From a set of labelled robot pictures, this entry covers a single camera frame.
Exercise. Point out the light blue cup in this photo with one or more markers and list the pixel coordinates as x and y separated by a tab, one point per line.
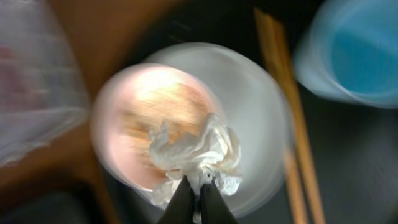
349	53

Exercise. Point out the white napkin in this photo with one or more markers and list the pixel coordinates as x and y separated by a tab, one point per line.
214	155

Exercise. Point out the clear plastic bin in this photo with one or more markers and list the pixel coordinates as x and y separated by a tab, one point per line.
42	91

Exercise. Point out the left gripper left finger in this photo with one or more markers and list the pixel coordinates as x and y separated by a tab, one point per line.
181	207

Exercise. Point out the food scraps and rice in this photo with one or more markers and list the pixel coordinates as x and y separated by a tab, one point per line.
182	108

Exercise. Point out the round black serving tray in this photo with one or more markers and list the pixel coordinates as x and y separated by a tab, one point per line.
354	147

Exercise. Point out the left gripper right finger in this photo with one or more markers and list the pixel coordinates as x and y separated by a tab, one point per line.
213	208

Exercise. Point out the wooden chopstick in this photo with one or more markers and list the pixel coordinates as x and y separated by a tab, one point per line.
275	51
294	188

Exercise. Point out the grey plate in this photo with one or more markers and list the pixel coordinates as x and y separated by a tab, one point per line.
253	107

